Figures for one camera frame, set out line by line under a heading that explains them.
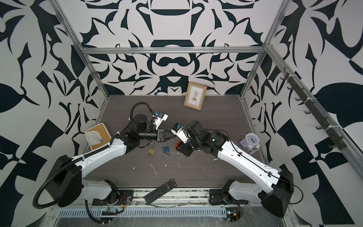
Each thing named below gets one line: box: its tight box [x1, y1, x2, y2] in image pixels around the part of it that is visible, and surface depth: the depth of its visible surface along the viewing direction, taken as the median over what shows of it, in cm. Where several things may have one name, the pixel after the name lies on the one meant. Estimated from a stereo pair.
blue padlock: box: [162, 140, 172, 154], surface depth 93 cm
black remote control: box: [143, 178, 178, 205], surface depth 77 cm
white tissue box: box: [84, 122, 112, 151], surface depth 93 cm
